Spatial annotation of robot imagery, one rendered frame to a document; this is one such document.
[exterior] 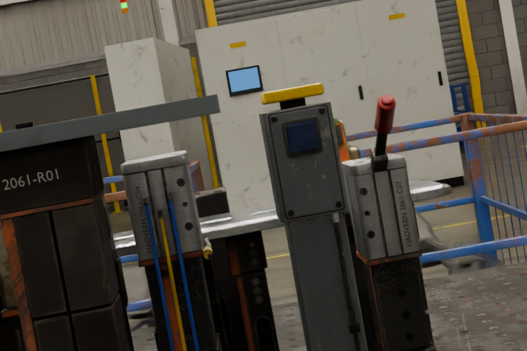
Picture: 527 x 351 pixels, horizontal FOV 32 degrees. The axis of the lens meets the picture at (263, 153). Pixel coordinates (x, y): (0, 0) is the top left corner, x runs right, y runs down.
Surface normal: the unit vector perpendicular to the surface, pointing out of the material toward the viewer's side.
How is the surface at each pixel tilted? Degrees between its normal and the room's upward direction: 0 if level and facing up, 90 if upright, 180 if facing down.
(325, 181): 90
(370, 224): 90
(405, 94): 90
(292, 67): 90
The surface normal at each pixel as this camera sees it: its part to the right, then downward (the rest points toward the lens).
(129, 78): -0.07, 0.07
